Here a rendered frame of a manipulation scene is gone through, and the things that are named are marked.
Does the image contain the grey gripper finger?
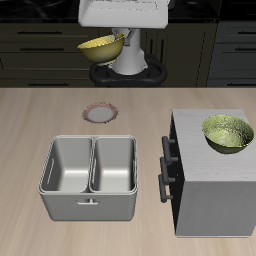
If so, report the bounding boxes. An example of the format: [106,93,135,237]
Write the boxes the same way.
[113,28,126,47]
[131,28,142,46]

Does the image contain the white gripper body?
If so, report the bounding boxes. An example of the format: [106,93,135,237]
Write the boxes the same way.
[77,0,171,30]

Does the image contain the yellow bowl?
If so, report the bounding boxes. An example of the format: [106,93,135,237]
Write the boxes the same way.
[77,33,125,66]

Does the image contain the green bowl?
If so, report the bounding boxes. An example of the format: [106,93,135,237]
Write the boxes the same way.
[201,114,255,155]

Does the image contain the dark kitchen cupboards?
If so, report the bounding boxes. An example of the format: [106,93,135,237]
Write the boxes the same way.
[0,21,218,89]

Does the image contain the small pink fluted dish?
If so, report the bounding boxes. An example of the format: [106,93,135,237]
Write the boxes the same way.
[81,101,120,125]

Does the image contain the black kitchen countertop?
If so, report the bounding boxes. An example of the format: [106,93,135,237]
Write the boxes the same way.
[0,0,256,24]

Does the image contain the grey kitchen drawer unit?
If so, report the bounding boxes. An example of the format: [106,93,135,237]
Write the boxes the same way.
[205,21,256,89]

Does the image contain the white two-bin basket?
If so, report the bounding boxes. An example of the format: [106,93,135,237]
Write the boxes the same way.
[37,134,139,222]

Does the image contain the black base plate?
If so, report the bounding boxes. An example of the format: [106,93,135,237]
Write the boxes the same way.
[88,54,168,88]

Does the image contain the grey cabinet with dark handles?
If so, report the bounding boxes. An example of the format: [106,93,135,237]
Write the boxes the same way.
[157,108,256,239]

